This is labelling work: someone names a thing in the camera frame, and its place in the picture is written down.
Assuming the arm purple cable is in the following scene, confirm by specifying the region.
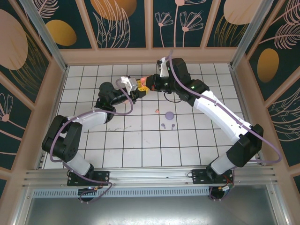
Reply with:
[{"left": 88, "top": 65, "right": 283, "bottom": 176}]
[
  {"left": 168, "top": 50, "right": 282, "bottom": 202},
  {"left": 49, "top": 78, "right": 134, "bottom": 205}
]

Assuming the small electronics board with wires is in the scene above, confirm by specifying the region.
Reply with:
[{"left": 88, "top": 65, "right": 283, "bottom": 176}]
[{"left": 217, "top": 184, "right": 235, "bottom": 196}]

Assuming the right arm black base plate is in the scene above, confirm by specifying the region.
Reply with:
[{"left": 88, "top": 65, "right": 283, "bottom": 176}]
[{"left": 191, "top": 169, "right": 235, "bottom": 185}]

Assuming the aluminium frame post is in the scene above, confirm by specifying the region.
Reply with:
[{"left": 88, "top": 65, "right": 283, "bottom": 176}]
[
  {"left": 229, "top": 0, "right": 270, "bottom": 70},
  {"left": 18, "top": 0, "right": 69, "bottom": 73}
]

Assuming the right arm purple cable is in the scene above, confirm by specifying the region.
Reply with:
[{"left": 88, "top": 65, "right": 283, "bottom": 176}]
[{"left": 168, "top": 50, "right": 282, "bottom": 202}]

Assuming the slotted grey cable duct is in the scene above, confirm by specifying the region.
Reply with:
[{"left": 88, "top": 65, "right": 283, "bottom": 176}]
[{"left": 31, "top": 187, "right": 211, "bottom": 199}]

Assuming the aluminium mounting rail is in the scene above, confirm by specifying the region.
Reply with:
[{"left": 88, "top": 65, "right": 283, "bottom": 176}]
[{"left": 22, "top": 166, "right": 278, "bottom": 188}]

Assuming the grey metal panel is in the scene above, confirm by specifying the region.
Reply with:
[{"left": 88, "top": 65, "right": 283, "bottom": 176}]
[{"left": 14, "top": 196, "right": 289, "bottom": 225}]

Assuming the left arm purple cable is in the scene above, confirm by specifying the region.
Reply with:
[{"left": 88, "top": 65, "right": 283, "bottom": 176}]
[{"left": 49, "top": 78, "right": 134, "bottom": 205}]

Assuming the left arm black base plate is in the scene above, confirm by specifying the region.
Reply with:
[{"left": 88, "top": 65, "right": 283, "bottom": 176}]
[{"left": 67, "top": 171, "right": 111, "bottom": 187}]

